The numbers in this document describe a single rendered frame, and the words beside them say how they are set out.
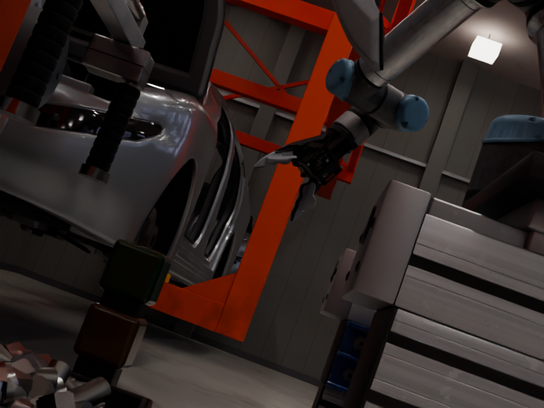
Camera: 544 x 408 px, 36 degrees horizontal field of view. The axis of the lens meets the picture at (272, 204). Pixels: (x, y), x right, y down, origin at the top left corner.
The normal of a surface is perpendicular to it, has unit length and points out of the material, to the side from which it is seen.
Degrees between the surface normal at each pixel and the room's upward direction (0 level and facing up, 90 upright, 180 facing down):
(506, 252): 90
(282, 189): 90
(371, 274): 90
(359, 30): 112
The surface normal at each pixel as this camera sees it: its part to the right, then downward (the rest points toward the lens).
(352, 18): -0.69, 0.04
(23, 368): 0.25, -0.76
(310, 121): -0.03, -0.16
